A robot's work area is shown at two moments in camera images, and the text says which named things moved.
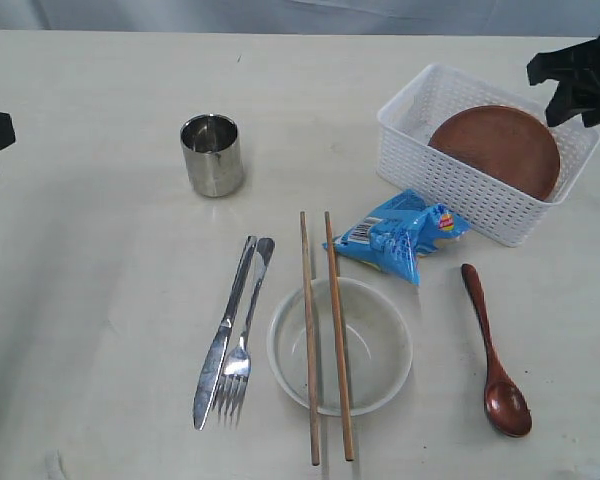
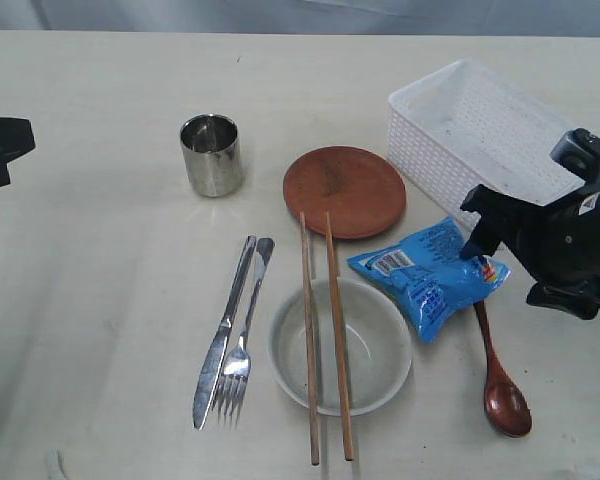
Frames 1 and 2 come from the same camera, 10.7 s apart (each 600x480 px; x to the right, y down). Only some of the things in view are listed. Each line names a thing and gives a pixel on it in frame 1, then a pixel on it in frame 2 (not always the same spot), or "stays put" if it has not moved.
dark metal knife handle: x=213 y=361 stays put
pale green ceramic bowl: x=379 y=346 stays put
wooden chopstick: x=348 y=446 stays put
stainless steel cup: x=211 y=143 stays put
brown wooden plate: x=504 y=142 to x=363 y=190
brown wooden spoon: x=507 y=408 stays put
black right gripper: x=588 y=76 to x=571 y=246
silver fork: x=237 y=371 stays put
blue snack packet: x=399 y=230 to x=427 y=271
